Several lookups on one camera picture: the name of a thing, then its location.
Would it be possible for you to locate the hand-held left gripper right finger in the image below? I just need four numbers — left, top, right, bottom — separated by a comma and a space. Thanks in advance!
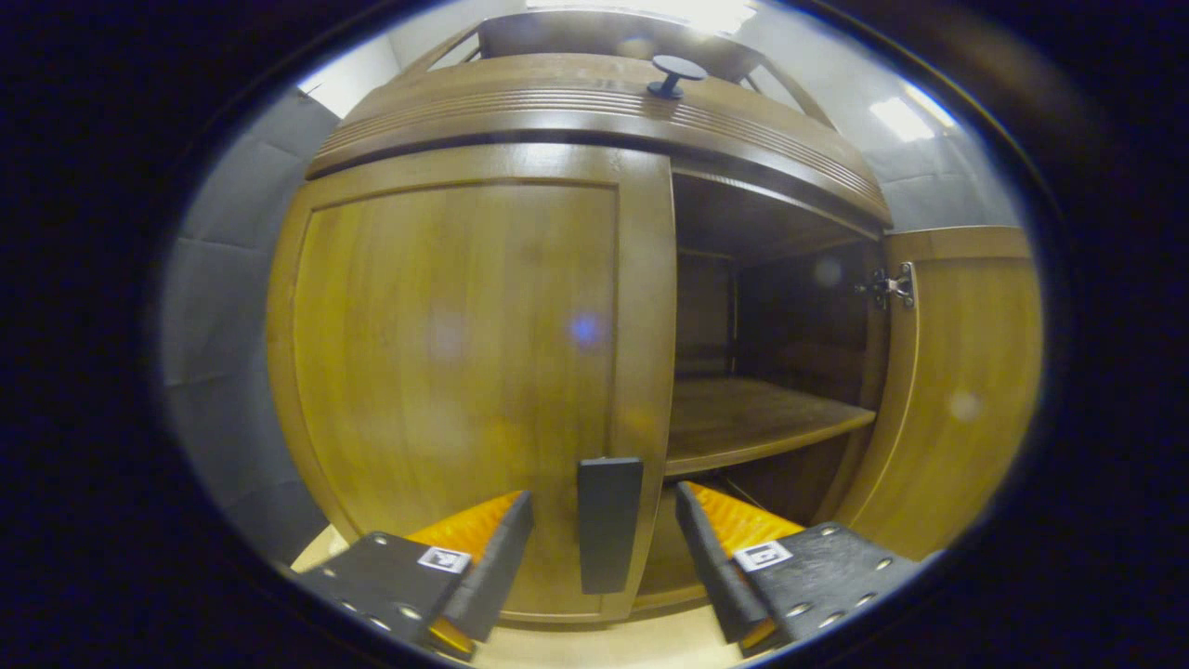
675, 480, 922, 658

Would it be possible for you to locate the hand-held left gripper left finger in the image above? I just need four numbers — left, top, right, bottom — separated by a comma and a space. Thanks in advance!
295, 490, 536, 662

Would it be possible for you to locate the wooden cabinet door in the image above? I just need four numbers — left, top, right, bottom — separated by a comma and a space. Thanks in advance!
833, 226, 1043, 561
267, 142, 677, 625

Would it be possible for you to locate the wooden double-door shoe cabinet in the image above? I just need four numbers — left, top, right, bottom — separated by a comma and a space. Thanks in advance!
307, 9, 895, 614

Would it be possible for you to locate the wooden cabinet shelf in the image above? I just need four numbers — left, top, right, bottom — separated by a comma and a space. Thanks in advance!
664, 376, 877, 478

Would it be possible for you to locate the metal door hinge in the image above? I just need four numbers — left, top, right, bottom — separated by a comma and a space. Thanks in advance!
855, 263, 916, 310

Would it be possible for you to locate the small ceiling light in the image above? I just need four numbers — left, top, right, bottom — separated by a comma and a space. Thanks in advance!
869, 84, 958, 142

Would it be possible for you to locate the black round knob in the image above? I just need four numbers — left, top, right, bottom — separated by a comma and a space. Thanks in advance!
647, 54, 709, 101

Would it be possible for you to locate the large ceiling light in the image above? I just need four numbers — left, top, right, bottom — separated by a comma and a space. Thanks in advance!
525, 0, 758, 33

